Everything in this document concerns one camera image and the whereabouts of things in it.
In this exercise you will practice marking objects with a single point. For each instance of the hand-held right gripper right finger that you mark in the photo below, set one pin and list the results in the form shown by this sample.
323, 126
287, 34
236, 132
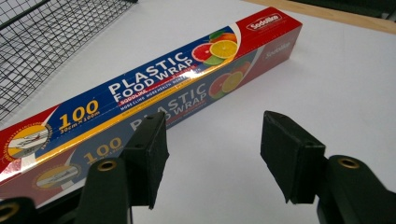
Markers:
289, 158

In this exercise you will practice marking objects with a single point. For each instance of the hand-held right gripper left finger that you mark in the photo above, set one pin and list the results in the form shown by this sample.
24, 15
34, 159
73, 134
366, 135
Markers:
146, 158

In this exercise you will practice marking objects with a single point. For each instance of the blue red plastic wrap box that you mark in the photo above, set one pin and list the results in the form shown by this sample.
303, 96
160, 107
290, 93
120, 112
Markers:
146, 81

